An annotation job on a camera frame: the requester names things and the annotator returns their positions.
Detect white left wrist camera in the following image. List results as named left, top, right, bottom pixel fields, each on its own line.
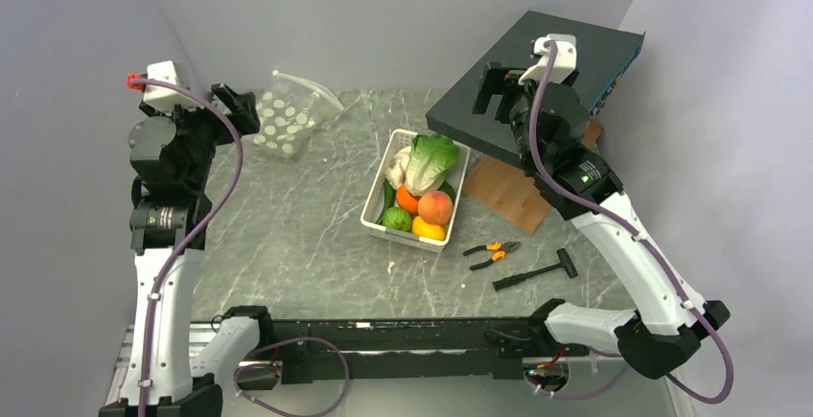
left=127, top=60, right=189, bottom=114

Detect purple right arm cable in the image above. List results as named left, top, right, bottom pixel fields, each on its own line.
left=523, top=40, right=735, bottom=405

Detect dark green cucumber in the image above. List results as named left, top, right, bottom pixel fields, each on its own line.
left=376, top=179, right=396, bottom=224

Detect orange tangerine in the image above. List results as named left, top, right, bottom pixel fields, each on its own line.
left=395, top=184, right=420, bottom=216

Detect wooden cutting board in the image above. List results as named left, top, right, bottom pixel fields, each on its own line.
left=462, top=118, right=603, bottom=236

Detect aluminium frame profile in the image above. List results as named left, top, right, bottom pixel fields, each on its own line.
left=104, top=324, right=134, bottom=406

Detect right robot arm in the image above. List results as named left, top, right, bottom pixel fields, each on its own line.
left=475, top=35, right=731, bottom=379

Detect dark network switch box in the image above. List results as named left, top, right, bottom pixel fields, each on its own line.
left=425, top=10, right=646, bottom=183

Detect light green round fruit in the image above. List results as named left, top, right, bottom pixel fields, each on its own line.
left=380, top=207, right=413, bottom=232

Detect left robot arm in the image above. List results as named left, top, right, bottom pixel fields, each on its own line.
left=100, top=83, right=276, bottom=416

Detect dark green avocado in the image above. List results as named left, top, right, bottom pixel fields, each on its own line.
left=438, top=181, right=456, bottom=203

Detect yellow lemon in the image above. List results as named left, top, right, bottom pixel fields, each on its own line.
left=411, top=216, right=447, bottom=242

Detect orange handled pliers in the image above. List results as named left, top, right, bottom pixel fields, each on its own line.
left=462, top=241, right=523, bottom=272

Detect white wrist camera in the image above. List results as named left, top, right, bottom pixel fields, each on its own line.
left=127, top=60, right=189, bottom=114
left=518, top=34, right=577, bottom=85

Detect polka dot zip top bag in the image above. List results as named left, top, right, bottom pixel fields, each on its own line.
left=251, top=70, right=345, bottom=158

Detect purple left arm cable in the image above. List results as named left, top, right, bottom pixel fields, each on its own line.
left=136, top=77, right=351, bottom=417

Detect black hammer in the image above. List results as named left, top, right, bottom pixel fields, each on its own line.
left=492, top=248, right=578, bottom=291

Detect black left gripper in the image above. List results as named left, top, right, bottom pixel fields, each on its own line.
left=142, top=81, right=259, bottom=188

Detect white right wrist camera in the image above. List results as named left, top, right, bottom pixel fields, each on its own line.
left=518, top=34, right=577, bottom=85

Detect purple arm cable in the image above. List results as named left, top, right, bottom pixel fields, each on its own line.
left=523, top=40, right=735, bottom=405
left=136, top=77, right=351, bottom=417

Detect white garlic cluster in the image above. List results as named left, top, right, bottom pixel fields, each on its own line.
left=383, top=146, right=412, bottom=190

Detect green white cabbage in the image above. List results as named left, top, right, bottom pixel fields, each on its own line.
left=405, top=134, right=460, bottom=197

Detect peach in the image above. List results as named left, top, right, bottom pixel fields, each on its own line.
left=418, top=191, right=453, bottom=226

